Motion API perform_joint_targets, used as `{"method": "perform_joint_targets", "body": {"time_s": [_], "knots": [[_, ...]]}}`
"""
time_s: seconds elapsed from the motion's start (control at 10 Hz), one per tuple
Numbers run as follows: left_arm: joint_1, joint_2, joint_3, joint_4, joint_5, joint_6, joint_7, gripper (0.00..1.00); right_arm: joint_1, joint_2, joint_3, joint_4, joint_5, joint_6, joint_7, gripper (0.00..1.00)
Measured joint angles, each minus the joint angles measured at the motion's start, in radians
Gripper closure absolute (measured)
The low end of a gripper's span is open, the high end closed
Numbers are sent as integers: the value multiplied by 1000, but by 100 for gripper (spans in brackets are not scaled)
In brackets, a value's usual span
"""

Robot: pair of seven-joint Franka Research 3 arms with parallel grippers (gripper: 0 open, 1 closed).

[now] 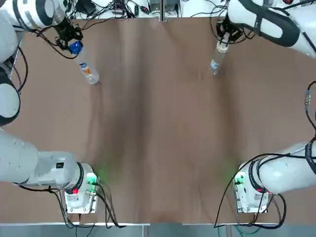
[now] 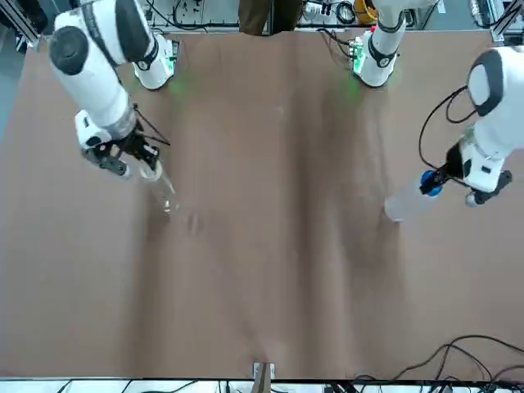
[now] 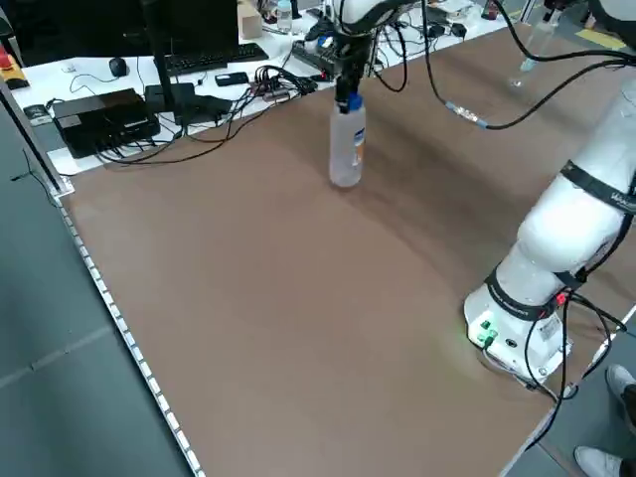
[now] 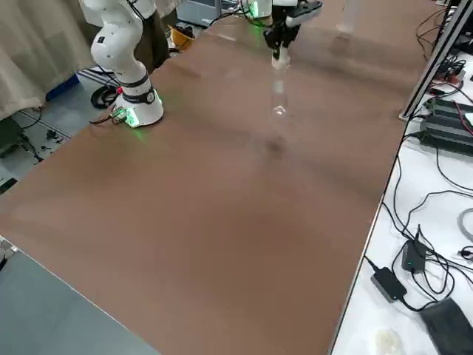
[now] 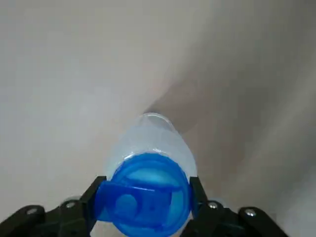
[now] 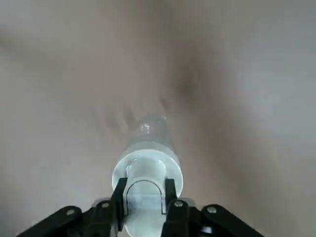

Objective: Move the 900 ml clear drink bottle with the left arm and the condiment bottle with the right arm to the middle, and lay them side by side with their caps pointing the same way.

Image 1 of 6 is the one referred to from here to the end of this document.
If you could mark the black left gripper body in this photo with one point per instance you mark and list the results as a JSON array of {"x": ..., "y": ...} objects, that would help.
[{"x": 67, "y": 29}]

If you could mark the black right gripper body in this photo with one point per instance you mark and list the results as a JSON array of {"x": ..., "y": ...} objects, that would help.
[{"x": 235, "y": 33}]

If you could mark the clear condiment bottle white cap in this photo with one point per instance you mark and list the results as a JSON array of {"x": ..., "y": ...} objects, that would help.
[{"x": 217, "y": 59}]

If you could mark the clear drink bottle blue cap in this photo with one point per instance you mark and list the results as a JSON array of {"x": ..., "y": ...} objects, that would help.
[{"x": 86, "y": 66}]

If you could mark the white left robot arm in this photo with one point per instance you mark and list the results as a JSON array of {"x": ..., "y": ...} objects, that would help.
[{"x": 22, "y": 160}]

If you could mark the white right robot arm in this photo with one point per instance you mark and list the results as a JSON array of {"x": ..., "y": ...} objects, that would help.
[{"x": 279, "y": 172}]

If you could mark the black power adapter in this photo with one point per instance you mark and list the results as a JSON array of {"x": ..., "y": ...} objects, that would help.
[{"x": 86, "y": 7}]

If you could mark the black usb hub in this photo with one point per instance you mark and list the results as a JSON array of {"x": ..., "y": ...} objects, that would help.
[{"x": 118, "y": 7}]

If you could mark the black power supply unit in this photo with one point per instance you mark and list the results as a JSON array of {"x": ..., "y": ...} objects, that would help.
[
  {"x": 172, "y": 5},
  {"x": 155, "y": 5}
]

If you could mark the aluminium camera post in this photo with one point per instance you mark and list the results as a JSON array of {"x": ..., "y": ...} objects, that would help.
[{"x": 163, "y": 11}]

